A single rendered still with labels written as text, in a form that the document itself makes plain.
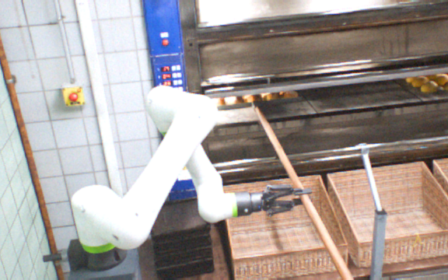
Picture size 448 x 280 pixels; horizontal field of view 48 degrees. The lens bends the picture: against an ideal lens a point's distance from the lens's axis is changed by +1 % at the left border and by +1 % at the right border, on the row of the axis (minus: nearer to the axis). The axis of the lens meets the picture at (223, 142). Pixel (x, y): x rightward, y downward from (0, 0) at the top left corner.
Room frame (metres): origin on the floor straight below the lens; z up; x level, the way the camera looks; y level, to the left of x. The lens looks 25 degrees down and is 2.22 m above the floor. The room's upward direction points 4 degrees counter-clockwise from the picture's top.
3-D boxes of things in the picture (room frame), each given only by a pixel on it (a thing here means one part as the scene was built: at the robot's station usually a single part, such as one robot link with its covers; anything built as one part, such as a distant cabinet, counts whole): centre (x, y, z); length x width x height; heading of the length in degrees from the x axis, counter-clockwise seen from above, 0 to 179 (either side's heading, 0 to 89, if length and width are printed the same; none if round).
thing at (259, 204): (1.61, -0.13, 1.20); 0.09 x 0.07 x 0.08; 96
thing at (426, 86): (2.94, -1.34, 1.21); 0.61 x 0.48 x 0.06; 6
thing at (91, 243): (1.33, 0.41, 1.36); 0.16 x 0.13 x 0.19; 47
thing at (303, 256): (2.12, -0.26, 0.72); 0.56 x 0.49 x 0.28; 95
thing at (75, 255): (1.34, 0.47, 1.23); 0.26 x 0.15 x 0.06; 94
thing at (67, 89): (2.25, 0.68, 1.46); 0.10 x 0.07 x 0.10; 96
